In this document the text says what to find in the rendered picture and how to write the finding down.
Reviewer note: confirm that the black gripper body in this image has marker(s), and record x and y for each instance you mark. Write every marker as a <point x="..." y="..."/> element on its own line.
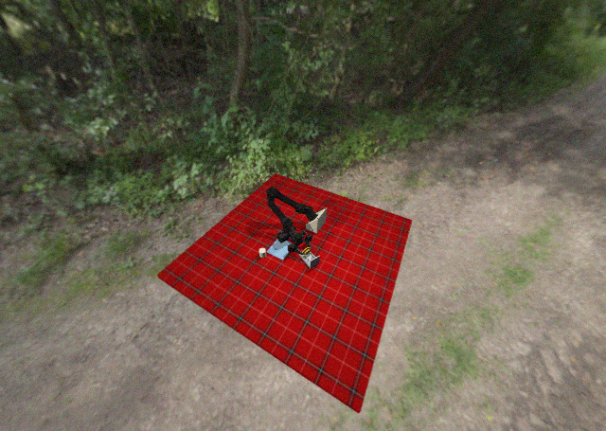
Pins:
<point x="297" y="242"/>

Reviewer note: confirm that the light blue flat mat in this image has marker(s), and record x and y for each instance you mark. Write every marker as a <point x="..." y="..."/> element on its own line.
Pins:
<point x="279" y="250"/>

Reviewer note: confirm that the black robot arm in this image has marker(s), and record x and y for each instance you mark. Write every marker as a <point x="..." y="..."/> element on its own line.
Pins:
<point x="287" y="223"/>

